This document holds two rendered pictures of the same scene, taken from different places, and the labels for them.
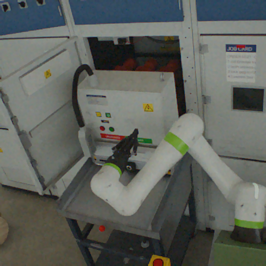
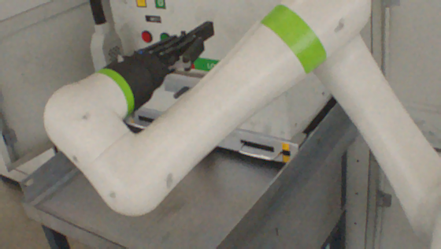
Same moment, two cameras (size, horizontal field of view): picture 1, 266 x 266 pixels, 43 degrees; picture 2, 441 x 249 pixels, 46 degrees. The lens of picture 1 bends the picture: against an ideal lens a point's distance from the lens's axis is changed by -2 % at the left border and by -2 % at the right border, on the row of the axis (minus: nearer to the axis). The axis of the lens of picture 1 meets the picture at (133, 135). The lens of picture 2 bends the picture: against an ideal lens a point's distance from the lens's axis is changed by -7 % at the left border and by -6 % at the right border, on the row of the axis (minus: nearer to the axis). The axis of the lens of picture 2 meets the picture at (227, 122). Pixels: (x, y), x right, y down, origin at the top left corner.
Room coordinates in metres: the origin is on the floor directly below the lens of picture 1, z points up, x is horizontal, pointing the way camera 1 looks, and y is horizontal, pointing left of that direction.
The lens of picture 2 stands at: (0.35, -0.14, 1.62)
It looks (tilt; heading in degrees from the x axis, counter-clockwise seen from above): 30 degrees down; 6
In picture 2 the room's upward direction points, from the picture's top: 7 degrees counter-clockwise
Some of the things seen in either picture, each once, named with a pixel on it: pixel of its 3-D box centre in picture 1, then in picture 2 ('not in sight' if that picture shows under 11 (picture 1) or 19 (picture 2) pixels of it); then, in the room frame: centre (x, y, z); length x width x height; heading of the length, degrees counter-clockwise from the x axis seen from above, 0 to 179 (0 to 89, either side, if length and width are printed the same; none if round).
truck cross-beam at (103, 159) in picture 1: (132, 162); (207, 128); (1.56, 0.04, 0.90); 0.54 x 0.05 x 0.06; 61
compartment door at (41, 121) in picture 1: (56, 115); (63, 6); (1.75, 0.42, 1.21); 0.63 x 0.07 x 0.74; 139
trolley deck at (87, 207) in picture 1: (129, 179); (194, 167); (1.50, 0.08, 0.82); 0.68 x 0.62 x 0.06; 150
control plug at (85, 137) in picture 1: (87, 141); (110, 62); (1.59, 0.27, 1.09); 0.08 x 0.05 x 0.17; 151
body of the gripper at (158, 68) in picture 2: (121, 155); (151, 67); (1.23, 0.07, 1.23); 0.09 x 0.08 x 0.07; 150
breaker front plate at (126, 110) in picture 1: (123, 129); (189, 39); (1.54, 0.05, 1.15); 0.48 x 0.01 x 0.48; 61
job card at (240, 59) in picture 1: (240, 63); not in sight; (1.48, -0.59, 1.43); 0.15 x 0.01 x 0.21; 60
